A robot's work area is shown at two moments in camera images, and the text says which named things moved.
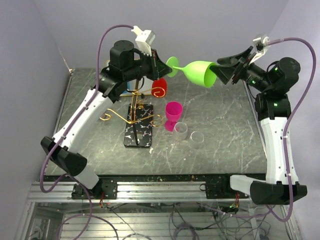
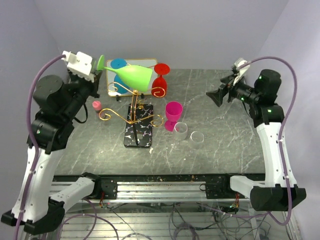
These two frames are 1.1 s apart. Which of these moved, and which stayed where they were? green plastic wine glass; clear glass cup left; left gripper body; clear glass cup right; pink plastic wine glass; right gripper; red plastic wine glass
Moved: left gripper body; green plastic wine glass; right gripper
Stayed: clear glass cup left; red plastic wine glass; pink plastic wine glass; clear glass cup right
